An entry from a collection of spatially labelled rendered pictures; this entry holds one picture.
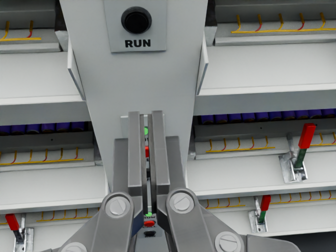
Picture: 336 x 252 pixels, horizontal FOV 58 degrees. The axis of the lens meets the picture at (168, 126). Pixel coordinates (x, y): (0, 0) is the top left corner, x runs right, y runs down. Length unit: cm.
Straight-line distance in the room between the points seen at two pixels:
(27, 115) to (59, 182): 16
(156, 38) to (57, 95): 10
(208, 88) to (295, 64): 9
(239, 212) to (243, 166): 19
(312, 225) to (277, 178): 23
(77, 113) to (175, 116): 9
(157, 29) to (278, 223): 51
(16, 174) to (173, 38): 32
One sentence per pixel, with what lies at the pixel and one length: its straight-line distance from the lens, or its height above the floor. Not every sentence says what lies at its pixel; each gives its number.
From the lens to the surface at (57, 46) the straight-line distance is 29.
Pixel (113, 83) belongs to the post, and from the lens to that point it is 25.
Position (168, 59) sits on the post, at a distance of 24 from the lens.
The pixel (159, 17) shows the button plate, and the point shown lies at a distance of 21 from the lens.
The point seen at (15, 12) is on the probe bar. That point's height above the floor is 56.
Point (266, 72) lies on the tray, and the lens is 29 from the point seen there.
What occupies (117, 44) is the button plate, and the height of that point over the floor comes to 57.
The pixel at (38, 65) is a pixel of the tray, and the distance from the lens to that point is 30.
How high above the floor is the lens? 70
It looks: 51 degrees down
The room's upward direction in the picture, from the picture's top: 2 degrees clockwise
